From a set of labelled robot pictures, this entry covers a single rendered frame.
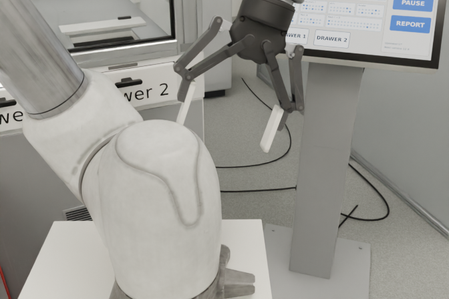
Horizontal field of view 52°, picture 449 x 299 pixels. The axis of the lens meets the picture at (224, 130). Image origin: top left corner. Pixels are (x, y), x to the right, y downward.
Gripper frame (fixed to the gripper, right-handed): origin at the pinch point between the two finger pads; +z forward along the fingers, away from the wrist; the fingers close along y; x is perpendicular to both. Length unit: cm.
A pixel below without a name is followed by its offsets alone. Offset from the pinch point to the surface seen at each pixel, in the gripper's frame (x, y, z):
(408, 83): -124, -105, -14
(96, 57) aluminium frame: -59, 24, 5
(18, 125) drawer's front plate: -55, 38, 27
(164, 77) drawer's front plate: -64, 6, 6
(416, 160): -117, -120, 17
